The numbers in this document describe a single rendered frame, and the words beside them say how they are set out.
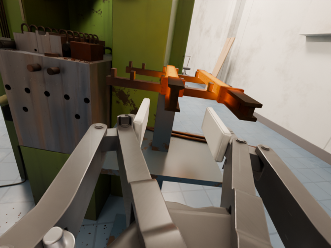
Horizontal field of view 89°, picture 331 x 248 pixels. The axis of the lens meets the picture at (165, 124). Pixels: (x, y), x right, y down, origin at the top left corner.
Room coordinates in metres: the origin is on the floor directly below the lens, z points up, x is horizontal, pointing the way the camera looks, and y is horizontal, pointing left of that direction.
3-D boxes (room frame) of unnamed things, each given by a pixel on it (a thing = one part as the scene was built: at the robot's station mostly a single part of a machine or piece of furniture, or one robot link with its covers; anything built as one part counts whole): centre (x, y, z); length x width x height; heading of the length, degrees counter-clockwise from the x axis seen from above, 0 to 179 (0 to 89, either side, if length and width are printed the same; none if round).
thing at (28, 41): (0.93, 0.56, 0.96); 0.42 x 0.20 x 0.09; 178
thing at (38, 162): (0.94, 0.50, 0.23); 0.56 x 0.38 x 0.47; 178
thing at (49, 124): (0.94, 0.50, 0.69); 0.56 x 0.38 x 0.45; 178
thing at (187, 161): (0.53, 0.01, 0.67); 0.40 x 0.30 x 0.02; 93
